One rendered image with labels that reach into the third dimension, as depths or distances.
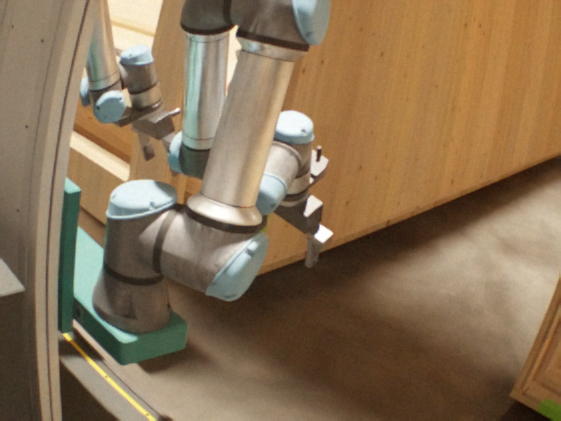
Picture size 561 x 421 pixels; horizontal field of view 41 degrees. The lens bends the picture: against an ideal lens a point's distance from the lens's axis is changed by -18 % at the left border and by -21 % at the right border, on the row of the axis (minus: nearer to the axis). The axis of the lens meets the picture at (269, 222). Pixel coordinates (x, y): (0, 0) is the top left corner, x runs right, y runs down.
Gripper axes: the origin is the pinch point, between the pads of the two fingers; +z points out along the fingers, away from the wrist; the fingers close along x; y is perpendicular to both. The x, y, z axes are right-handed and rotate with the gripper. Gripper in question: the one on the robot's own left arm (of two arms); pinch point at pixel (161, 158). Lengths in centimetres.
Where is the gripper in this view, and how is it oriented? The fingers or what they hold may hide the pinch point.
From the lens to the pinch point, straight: 208.1
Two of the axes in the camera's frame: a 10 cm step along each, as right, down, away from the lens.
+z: 2.1, 8.1, 5.5
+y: 7.7, -4.8, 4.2
